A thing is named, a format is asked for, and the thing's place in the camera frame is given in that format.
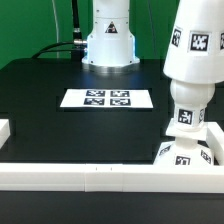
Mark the white front rail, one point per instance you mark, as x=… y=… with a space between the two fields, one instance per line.
x=110 y=178

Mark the white lamp bulb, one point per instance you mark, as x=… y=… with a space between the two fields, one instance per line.
x=190 y=102

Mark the white left wall block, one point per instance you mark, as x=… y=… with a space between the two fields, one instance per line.
x=4 y=131

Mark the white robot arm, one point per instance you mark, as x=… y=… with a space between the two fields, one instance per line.
x=110 y=45

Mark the white lamp base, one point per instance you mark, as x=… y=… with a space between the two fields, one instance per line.
x=185 y=149

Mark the white right wall block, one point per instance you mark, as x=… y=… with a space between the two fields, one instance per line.
x=215 y=140

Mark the white wall block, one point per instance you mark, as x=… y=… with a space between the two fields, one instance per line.
x=215 y=140
x=4 y=131

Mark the white marker sheet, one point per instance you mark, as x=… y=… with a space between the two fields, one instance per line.
x=107 y=98

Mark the white lamp shade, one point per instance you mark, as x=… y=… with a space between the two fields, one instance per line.
x=196 y=49

